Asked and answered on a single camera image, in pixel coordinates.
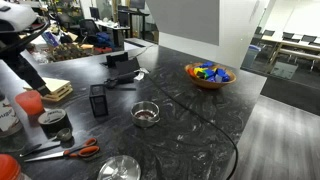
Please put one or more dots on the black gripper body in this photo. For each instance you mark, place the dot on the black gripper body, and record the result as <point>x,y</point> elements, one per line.
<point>26,71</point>

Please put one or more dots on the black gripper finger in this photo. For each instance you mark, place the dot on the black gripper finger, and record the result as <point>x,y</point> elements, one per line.
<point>44,90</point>

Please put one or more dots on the small glass bowl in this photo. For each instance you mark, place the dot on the small glass bowl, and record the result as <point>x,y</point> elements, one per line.
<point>145,114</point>

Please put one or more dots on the white black Franka robot arm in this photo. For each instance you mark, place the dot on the white black Franka robot arm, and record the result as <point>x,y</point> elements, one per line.
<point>15,15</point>

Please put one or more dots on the light wooden block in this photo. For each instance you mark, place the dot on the light wooden block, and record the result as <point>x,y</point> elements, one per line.
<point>58,88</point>

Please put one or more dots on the orange plastic cup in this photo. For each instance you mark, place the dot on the orange plastic cup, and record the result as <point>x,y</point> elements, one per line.
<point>30,101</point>

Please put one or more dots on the small metal cup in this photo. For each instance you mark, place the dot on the small metal cup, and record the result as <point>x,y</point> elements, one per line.
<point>52,120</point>

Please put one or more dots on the white lidded labelled jar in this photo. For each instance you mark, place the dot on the white lidded labelled jar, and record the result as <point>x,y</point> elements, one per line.
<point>7,116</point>

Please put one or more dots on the black measuring spoon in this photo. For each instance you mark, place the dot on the black measuring spoon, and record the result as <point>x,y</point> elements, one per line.
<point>60,136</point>

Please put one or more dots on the black office chair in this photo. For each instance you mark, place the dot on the black office chair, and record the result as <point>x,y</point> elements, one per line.
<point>88,27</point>

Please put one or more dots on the black outlet box with tag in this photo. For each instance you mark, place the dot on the black outlet box with tag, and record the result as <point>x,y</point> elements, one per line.
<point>128,66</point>

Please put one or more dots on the black computer monitor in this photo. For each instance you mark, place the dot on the black computer monitor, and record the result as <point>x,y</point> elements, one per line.
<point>95,12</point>

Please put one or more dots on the white paper tag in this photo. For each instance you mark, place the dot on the white paper tag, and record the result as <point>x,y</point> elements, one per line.
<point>140,75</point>

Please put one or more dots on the red toy block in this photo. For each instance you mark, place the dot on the red toy block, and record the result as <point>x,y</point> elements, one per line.
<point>190,72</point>

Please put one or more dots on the yellow toy block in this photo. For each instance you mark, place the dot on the yellow toy block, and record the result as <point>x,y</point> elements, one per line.
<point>198,70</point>

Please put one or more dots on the large blue toy block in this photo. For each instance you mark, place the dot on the large blue toy block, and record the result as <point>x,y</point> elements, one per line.
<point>207,64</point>

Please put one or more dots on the brown wooden bowl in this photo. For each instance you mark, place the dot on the brown wooden bowl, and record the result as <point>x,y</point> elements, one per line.
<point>210,83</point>

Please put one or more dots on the small blue toy block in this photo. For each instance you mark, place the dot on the small blue toy block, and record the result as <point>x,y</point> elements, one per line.
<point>222,74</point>

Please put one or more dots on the light wooden meeting table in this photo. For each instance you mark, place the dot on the light wooden meeting table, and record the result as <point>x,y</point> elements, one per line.
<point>293,45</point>

